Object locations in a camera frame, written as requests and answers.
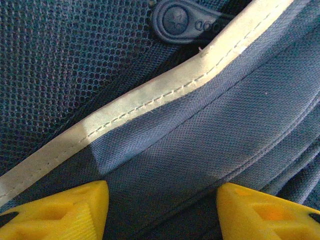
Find navy blue backpack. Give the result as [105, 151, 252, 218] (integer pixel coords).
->
[0, 0, 320, 240]

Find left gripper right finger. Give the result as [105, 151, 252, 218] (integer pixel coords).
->
[216, 182, 320, 240]

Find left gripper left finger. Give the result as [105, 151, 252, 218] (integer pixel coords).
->
[0, 180, 110, 240]

